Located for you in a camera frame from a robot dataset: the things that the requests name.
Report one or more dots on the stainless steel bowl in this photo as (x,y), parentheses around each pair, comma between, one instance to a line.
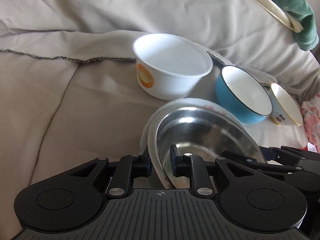
(200,137)

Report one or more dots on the white floral plate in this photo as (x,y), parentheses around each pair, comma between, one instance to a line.
(155,139)

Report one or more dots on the blue enamel bowl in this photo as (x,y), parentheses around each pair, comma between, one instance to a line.
(241,94)

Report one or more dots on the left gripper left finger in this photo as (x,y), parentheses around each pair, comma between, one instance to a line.
(127,170)

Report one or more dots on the beige sofa cover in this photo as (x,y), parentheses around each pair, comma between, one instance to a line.
(69,91)

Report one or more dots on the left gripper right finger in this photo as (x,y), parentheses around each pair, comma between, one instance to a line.
(193,167)

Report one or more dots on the green towel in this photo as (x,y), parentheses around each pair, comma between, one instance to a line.
(301,11)

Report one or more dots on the pink floral blanket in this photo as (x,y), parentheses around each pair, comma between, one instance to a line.
(310,114)

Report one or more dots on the white plastic tub orange label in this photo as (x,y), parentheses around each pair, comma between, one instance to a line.
(168,66)

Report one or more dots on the white bowl gold rim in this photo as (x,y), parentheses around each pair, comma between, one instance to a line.
(285,110)

